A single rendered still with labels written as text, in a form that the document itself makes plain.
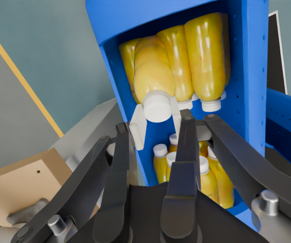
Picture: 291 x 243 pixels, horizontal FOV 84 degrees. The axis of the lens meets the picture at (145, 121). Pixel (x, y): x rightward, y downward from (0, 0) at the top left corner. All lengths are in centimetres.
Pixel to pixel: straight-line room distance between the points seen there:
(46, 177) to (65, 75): 119
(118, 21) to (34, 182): 56
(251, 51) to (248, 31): 2
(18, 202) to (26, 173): 14
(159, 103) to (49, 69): 159
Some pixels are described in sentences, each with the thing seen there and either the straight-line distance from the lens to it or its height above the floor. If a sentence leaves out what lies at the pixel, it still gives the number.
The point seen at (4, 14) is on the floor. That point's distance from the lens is 193.
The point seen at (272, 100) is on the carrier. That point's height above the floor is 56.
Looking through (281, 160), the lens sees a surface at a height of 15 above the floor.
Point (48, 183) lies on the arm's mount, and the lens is 64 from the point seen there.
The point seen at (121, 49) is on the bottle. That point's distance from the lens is 38.
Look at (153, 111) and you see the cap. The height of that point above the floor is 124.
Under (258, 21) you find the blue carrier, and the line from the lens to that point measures 27.
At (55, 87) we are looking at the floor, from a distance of 177.
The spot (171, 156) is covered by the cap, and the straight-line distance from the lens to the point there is 43.
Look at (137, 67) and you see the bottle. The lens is 27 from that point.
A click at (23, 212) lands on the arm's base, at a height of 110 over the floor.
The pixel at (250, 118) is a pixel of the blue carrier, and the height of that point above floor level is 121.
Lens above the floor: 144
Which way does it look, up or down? 66 degrees down
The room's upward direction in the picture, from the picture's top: 168 degrees counter-clockwise
